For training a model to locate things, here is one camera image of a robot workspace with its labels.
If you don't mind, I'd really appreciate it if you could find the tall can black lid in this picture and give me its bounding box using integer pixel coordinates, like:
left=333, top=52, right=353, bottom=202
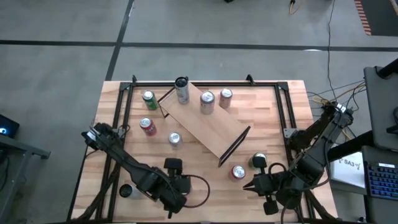
left=119, top=183, right=141, bottom=200

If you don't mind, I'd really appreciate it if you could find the grey metal stand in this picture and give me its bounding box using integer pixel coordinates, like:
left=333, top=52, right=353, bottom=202
left=0, top=133, right=52, bottom=224

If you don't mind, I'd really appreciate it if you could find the green Sprite can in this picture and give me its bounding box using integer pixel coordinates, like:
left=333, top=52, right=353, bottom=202
left=142, top=90, right=159, bottom=111
left=248, top=151, right=268, bottom=170

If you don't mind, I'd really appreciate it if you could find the black metal table frame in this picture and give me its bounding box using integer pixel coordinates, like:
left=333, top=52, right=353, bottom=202
left=96, top=74, right=315, bottom=222

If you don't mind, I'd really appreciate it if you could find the black desk support bar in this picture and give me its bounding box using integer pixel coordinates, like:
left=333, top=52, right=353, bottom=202
left=326, top=129, right=374, bottom=164

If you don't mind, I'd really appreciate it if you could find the black backlit keyboard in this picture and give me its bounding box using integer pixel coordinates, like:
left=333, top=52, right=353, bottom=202
left=366, top=161, right=398, bottom=202

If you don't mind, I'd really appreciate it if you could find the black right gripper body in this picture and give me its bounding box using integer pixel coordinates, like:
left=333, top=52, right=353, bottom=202
left=252, top=156, right=282, bottom=215

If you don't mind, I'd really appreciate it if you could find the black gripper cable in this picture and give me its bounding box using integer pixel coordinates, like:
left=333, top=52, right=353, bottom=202
left=267, top=161, right=289, bottom=180
left=185, top=174, right=211, bottom=208

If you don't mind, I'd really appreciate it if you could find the yellow floor cable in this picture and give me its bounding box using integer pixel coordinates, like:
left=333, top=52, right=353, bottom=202
left=310, top=82, right=368, bottom=141

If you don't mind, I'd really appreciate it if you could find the red Fanta can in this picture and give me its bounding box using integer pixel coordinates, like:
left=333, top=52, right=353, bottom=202
left=139, top=117, right=157, bottom=137
left=231, top=164, right=247, bottom=181

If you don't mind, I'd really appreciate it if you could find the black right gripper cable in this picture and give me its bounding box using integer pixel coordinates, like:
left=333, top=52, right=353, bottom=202
left=267, top=161, right=289, bottom=180

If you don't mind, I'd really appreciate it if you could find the white blue Celsius can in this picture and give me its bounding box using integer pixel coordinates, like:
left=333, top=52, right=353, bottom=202
left=174, top=76, right=190, bottom=105

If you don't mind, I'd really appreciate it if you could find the orange striped floor mat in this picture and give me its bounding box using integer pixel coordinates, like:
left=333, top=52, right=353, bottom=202
left=354, top=0, right=398, bottom=37

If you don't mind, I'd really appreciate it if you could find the white paper sign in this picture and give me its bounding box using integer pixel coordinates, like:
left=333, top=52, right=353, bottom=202
left=329, top=151, right=366, bottom=189

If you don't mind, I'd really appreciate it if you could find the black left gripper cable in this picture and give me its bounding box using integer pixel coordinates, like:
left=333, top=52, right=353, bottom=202
left=185, top=174, right=211, bottom=208

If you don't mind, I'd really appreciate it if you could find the black cable bundle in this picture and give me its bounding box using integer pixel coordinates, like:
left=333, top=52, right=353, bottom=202
left=298, top=189, right=340, bottom=223
left=73, top=146, right=125, bottom=223

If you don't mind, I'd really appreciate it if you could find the grey side desk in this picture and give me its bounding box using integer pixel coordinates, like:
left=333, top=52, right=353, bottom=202
left=363, top=65, right=398, bottom=151

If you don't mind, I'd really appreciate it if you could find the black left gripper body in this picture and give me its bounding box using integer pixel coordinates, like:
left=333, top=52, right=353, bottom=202
left=164, top=157, right=192, bottom=218

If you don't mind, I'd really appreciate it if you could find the thin black floor cable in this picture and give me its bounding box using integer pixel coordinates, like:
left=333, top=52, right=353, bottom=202
left=326, top=0, right=338, bottom=100

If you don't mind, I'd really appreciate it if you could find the black box blue light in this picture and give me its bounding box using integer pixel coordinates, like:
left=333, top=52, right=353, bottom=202
left=0, top=113, right=20, bottom=139

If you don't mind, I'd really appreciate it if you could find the silver Diet Coke can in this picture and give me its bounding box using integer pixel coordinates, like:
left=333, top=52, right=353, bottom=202
left=168, top=131, right=183, bottom=149
left=218, top=88, right=234, bottom=110
left=200, top=90, right=216, bottom=116

